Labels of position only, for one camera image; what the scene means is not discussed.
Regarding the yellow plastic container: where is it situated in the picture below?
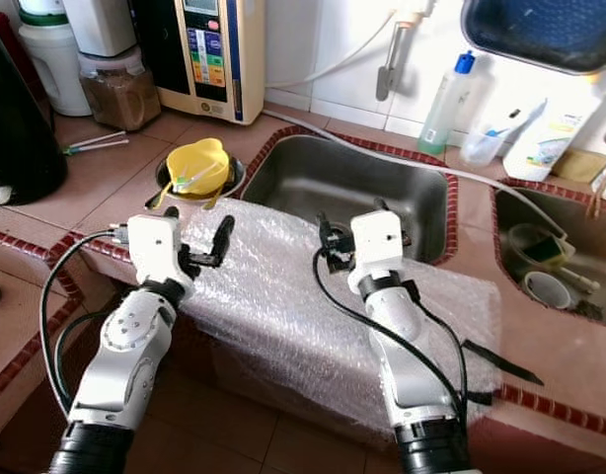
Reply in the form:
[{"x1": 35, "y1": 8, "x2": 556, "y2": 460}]
[{"x1": 151, "y1": 137, "x2": 232, "y2": 210}]

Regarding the shallow steel bowl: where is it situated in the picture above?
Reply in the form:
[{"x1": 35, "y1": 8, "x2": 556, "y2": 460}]
[{"x1": 154, "y1": 151, "x2": 246, "y2": 205}]

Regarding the stainless steel sink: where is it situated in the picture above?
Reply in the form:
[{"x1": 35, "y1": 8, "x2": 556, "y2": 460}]
[
  {"x1": 239, "y1": 131, "x2": 452, "y2": 266},
  {"x1": 492, "y1": 186, "x2": 606, "y2": 329}
]

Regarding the bubble wrap sheet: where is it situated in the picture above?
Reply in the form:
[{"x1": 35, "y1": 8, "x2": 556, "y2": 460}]
[{"x1": 177, "y1": 197, "x2": 509, "y2": 447}]

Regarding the white green straw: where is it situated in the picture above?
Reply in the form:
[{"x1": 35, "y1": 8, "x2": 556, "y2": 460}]
[
  {"x1": 66, "y1": 139, "x2": 130, "y2": 156},
  {"x1": 63, "y1": 130, "x2": 127, "y2": 149}
]

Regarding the soap bottle blue cap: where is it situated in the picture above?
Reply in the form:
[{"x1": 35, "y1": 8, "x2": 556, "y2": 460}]
[{"x1": 416, "y1": 49, "x2": 479, "y2": 156}]

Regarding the clear plastic cup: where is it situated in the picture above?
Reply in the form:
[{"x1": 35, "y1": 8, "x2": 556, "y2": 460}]
[{"x1": 458, "y1": 128, "x2": 507, "y2": 167}]

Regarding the jar of brown powder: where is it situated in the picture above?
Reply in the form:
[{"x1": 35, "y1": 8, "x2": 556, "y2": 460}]
[{"x1": 78, "y1": 49, "x2": 163, "y2": 133}]

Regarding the grey spout faucet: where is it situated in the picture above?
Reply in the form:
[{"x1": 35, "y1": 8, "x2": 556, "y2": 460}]
[{"x1": 374, "y1": 0, "x2": 442, "y2": 103}]

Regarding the white blue toothbrush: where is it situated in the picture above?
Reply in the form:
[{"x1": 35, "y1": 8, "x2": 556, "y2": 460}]
[{"x1": 486, "y1": 107, "x2": 525, "y2": 137}]

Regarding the cream water ionizer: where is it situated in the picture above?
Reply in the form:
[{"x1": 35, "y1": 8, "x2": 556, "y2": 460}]
[{"x1": 129, "y1": 0, "x2": 267, "y2": 126}]

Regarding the black electric kettle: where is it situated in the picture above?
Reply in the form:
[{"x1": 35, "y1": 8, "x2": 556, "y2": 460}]
[{"x1": 0, "y1": 28, "x2": 69, "y2": 206}]

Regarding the clear container with sponge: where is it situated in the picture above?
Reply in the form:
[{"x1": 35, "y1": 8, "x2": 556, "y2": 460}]
[{"x1": 504, "y1": 221, "x2": 568, "y2": 271}]

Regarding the white jar green lid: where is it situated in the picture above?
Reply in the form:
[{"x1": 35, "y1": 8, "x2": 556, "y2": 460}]
[{"x1": 15, "y1": 0, "x2": 94, "y2": 118}]

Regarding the white detergent bottle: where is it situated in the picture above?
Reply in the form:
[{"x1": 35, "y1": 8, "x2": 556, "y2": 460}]
[{"x1": 501, "y1": 97, "x2": 592, "y2": 183}]

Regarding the white ceramic cup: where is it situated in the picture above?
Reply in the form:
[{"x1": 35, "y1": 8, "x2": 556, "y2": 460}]
[{"x1": 522, "y1": 269, "x2": 574, "y2": 313}]

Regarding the long black tape strip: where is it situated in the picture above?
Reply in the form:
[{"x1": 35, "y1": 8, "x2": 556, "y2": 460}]
[{"x1": 460, "y1": 338, "x2": 547, "y2": 387}]

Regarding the yellow sponge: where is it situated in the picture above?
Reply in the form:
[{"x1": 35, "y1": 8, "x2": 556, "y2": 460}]
[{"x1": 572, "y1": 148, "x2": 606, "y2": 185}]

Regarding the dark blue basin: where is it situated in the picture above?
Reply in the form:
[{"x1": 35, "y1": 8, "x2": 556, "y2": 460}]
[{"x1": 460, "y1": 0, "x2": 606, "y2": 77}]

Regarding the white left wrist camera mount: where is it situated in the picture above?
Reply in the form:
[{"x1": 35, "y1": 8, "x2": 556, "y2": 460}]
[{"x1": 125, "y1": 211, "x2": 186, "y2": 289}]

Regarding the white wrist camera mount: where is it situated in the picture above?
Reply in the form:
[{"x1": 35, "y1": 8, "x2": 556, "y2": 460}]
[
  {"x1": 125, "y1": 211, "x2": 186, "y2": 289},
  {"x1": 345, "y1": 209, "x2": 406, "y2": 295}
]

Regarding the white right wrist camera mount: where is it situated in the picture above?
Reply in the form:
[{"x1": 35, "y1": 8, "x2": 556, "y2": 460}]
[{"x1": 345, "y1": 209, "x2": 406, "y2": 295}]

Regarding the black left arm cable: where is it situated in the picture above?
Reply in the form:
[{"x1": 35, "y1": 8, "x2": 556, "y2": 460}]
[{"x1": 38, "y1": 223, "x2": 136, "y2": 416}]

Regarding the long grey hose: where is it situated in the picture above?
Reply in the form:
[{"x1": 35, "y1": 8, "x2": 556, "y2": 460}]
[{"x1": 257, "y1": 108, "x2": 544, "y2": 238}]

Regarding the thin white hose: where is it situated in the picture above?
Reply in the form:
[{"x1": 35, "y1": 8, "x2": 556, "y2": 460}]
[{"x1": 264, "y1": 13, "x2": 405, "y2": 93}]

